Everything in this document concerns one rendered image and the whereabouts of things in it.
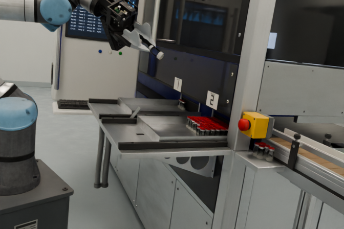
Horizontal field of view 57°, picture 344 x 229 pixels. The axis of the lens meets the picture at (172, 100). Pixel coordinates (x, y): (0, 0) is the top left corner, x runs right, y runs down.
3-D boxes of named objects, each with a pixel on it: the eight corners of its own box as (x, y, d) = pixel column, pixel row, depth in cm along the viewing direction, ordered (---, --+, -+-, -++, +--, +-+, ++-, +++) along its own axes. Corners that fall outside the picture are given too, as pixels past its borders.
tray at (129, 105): (178, 106, 174) (179, 99, 173) (200, 119, 150) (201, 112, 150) (117, 104, 160) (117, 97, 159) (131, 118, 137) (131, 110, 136)
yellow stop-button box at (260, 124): (256, 131, 110) (260, 111, 109) (270, 138, 104) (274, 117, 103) (238, 131, 107) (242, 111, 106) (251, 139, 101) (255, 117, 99)
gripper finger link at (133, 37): (145, 43, 84) (122, 22, 87) (141, 58, 89) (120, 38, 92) (153, 39, 86) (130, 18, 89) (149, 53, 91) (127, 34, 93)
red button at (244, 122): (244, 129, 106) (246, 117, 105) (252, 132, 102) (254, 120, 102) (235, 129, 105) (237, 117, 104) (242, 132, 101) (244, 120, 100)
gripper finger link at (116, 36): (127, 46, 88) (106, 27, 91) (126, 49, 90) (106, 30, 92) (139, 39, 91) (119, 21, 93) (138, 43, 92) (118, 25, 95)
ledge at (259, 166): (265, 156, 116) (266, 151, 116) (291, 170, 105) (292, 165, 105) (234, 157, 111) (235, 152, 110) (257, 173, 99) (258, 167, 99)
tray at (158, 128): (208, 124, 143) (209, 116, 143) (242, 144, 120) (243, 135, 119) (136, 123, 130) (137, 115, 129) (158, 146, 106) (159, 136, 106)
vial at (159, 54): (163, 57, 91) (152, 49, 92) (165, 52, 90) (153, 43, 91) (158, 61, 90) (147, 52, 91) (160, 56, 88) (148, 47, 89)
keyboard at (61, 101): (126, 105, 194) (126, 100, 193) (132, 110, 181) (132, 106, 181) (57, 102, 178) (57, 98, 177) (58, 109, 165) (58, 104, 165)
